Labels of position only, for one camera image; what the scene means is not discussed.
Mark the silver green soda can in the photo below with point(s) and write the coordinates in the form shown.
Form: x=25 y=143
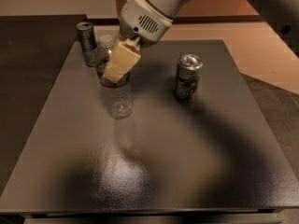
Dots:
x=189 y=71

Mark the silver blue redbull can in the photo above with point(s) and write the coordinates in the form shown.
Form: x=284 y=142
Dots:
x=87 y=41

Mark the clear plastic water bottle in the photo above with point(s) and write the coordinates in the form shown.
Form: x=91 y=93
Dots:
x=118 y=96

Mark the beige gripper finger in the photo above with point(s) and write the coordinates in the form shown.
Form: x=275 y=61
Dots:
x=124 y=57

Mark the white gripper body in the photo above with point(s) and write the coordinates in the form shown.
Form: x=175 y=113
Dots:
x=140 y=20

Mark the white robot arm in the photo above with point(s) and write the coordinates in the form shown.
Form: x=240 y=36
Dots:
x=169 y=8

